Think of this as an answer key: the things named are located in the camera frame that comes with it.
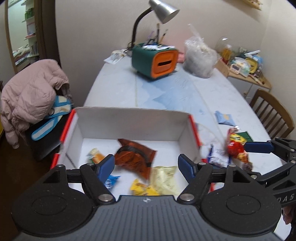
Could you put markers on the bottle with orange liquid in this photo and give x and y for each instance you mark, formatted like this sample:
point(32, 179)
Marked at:
point(227, 52)

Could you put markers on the dark red shiny snack bag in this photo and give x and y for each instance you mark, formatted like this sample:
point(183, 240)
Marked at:
point(134, 155)

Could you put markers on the light blue sun-print snack packet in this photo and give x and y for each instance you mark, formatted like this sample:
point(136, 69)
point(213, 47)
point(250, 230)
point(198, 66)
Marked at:
point(224, 117)

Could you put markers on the thin paint brush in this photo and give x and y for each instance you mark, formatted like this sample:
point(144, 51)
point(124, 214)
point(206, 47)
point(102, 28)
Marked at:
point(158, 32)
point(165, 35)

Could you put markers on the silver desk lamp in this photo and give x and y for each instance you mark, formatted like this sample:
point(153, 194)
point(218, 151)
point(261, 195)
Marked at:
point(165, 10)

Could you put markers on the clear bag of white items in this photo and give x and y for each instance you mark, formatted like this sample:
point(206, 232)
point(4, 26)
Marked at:
point(242, 67)

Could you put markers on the dark green snack packet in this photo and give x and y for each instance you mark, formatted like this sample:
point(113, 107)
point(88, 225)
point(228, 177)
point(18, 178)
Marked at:
point(246, 136)

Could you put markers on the blue cookie packet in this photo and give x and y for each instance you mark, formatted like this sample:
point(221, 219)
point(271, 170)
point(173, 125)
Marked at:
point(111, 182)

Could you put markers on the black seat chair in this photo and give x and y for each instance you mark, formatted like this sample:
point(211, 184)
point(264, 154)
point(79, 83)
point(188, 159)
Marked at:
point(44, 148)

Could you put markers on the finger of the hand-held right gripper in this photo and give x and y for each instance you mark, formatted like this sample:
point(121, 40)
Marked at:
point(277, 173)
point(257, 147)

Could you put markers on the printed paper leaflet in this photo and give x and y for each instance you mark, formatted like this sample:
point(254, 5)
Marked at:
point(115, 56)

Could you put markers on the wooden wall shelf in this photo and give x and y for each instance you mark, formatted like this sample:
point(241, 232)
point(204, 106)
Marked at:
point(254, 4)

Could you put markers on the green orange desk organizer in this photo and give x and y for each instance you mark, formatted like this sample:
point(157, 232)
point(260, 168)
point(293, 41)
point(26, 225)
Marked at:
point(143, 61)

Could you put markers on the dark wooden door frame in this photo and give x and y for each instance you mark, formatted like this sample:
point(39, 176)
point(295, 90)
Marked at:
point(47, 30)

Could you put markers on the pink flat packet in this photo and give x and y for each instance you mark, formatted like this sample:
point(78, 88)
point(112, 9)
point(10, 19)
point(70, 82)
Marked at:
point(180, 57)

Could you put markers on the blue and white tote bag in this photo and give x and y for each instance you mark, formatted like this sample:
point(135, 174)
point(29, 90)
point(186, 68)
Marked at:
point(57, 109)

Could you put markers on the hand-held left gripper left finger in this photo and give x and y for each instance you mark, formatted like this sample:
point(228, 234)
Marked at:
point(106, 165)

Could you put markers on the clear plastic bag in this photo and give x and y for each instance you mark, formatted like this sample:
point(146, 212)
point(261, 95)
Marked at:
point(200, 58)

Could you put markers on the red and yellow chips bag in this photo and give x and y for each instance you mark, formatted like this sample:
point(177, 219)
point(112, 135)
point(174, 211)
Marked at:
point(237, 146)

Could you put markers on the pale yellow chips packet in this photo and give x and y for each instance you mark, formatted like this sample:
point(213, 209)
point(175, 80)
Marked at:
point(166, 179)

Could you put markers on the yellow snack packet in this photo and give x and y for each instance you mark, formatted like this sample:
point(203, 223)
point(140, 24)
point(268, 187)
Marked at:
point(143, 188)

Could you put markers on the white kitchen timer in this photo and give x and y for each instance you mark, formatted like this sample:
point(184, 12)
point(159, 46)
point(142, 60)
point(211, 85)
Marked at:
point(235, 68)

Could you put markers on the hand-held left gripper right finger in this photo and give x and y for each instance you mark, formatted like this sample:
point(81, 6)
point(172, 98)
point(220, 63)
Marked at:
point(186, 168)

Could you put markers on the brown wooden chair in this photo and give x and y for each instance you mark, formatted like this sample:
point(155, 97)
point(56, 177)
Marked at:
point(275, 109)

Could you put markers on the white cabinet with wooden top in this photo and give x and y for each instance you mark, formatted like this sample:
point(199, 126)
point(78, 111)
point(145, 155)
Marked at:
point(249, 81)

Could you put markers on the white and blue snack packet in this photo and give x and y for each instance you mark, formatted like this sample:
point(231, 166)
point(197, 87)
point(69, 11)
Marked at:
point(215, 153)

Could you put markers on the white cardboard box red trim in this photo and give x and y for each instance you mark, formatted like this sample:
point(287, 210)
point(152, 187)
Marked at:
point(129, 125)

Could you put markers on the pink padded jacket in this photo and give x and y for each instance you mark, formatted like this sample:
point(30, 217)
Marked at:
point(32, 97)

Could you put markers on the orange candy packet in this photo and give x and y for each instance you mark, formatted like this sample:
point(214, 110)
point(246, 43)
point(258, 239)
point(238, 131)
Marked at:
point(96, 156)

